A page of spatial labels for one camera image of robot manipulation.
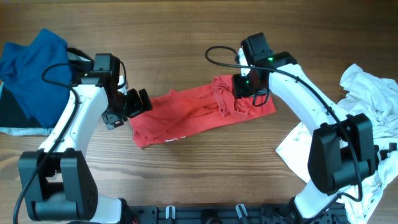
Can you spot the white t-shirt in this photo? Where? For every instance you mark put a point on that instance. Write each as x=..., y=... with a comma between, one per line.
x=377, y=99

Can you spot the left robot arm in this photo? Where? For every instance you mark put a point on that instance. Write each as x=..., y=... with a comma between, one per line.
x=57, y=182

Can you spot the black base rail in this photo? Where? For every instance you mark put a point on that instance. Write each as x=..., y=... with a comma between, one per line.
x=239, y=214

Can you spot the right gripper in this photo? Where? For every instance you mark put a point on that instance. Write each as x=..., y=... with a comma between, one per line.
x=238, y=89

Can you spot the light grey folded garment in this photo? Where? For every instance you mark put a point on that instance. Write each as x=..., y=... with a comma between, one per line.
x=27, y=132

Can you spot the black folded garment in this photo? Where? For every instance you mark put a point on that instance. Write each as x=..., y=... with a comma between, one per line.
x=12, y=115

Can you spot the blue folded shirt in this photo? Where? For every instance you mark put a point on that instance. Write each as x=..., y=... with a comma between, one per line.
x=21, y=72

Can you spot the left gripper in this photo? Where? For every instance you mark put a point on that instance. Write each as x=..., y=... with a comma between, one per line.
x=136, y=107

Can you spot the red printed t-shirt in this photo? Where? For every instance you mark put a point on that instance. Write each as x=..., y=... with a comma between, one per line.
x=180, y=114

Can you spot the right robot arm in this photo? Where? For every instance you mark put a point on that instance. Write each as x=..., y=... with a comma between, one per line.
x=342, y=152

